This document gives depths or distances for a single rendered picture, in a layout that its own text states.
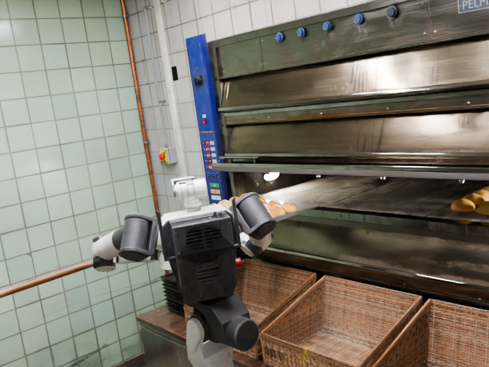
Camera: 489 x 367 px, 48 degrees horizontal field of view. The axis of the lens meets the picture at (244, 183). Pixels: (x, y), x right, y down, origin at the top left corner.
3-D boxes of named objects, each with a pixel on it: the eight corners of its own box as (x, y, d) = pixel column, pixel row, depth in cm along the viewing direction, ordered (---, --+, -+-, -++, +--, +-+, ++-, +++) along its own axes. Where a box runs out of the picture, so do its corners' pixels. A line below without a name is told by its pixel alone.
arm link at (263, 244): (280, 242, 233) (276, 217, 214) (260, 264, 229) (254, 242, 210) (259, 227, 238) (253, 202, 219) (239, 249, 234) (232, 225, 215)
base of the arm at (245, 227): (279, 231, 208) (276, 218, 198) (249, 248, 206) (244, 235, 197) (259, 202, 216) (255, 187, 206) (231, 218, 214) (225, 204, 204)
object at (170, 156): (169, 162, 368) (167, 147, 366) (177, 162, 361) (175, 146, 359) (159, 164, 363) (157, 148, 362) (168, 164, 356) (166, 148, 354)
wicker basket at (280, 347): (330, 325, 283) (324, 273, 278) (430, 354, 240) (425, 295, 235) (261, 364, 252) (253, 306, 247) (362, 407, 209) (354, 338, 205)
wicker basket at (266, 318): (251, 301, 328) (244, 257, 323) (324, 322, 286) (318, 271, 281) (185, 333, 297) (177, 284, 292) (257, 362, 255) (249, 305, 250)
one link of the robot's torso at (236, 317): (263, 344, 198) (256, 297, 195) (236, 358, 190) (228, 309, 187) (215, 325, 219) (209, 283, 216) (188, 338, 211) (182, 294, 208)
